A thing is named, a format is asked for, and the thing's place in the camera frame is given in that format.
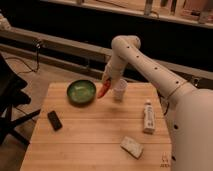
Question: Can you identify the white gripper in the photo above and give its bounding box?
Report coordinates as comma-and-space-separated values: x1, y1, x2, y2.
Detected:
102, 61, 125, 84

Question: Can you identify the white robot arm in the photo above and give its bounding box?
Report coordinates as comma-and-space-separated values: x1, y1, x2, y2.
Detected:
102, 35, 213, 171

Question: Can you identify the white ceramic cup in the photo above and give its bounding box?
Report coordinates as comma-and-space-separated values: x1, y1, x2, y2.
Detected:
113, 79, 128, 101

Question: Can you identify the green ceramic bowl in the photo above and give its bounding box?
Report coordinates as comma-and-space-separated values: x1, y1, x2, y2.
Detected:
67, 80, 96, 105

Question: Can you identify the white tube bottle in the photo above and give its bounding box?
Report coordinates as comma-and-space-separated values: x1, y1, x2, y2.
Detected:
143, 100, 155, 134

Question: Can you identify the black rectangular phone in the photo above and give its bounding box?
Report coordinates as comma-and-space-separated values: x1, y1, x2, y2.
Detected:
47, 111, 62, 131

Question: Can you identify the white green sponge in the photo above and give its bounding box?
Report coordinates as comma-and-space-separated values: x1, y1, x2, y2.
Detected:
120, 136, 144, 159

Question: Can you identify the black office chair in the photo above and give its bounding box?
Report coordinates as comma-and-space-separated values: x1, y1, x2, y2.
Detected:
0, 53, 40, 145

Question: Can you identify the black cable on floor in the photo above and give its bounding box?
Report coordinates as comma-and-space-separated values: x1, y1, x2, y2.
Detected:
4, 39, 44, 74

